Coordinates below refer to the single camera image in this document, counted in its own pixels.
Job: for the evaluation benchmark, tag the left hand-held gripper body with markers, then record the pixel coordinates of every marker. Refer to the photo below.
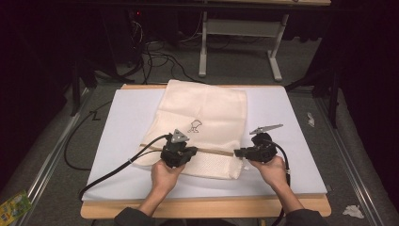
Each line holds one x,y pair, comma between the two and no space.
174,155

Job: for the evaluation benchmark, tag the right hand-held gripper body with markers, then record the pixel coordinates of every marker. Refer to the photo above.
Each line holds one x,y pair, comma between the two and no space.
263,150

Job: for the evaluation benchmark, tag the cream mesh laundry bag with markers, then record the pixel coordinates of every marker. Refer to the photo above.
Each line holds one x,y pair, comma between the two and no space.
204,103

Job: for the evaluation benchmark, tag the person's right hand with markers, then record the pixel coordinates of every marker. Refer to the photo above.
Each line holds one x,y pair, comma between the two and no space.
274,172

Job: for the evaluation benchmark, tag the person's left hand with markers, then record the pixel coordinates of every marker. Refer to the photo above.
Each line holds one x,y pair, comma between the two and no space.
164,179

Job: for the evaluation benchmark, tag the wooden table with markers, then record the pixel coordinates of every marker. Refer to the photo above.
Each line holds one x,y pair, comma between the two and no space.
204,208

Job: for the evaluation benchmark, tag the small white paper scrap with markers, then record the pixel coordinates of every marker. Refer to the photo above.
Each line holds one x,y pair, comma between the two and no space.
310,120

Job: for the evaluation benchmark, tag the white table mat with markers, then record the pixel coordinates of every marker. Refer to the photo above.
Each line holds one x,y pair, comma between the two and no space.
125,109

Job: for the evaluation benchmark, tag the person's dark left sleeve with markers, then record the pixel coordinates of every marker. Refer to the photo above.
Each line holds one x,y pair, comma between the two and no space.
133,218

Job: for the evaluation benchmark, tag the person's dark sleeve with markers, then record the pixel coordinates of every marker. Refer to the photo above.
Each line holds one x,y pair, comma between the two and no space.
133,218
306,218

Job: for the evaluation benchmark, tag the person's dark right sleeve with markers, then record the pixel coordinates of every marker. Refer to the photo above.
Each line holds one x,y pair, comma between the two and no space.
306,218

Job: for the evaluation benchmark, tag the black metal stand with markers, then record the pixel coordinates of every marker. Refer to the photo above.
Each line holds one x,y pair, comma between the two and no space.
76,88
334,94

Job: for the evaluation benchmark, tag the crumpled white tissue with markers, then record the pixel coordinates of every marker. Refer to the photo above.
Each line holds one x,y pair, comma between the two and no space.
353,212

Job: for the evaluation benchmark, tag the dark equipment cabinet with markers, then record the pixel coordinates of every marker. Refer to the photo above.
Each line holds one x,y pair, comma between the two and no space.
122,34

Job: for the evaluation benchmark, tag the green printed packet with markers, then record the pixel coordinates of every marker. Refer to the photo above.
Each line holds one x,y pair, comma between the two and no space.
14,208

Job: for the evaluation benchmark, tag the metal floor rail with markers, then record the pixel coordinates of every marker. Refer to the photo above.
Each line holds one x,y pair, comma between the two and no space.
53,157
345,163

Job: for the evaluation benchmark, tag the white desk frame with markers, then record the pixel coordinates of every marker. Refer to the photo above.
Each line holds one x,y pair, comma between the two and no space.
241,27

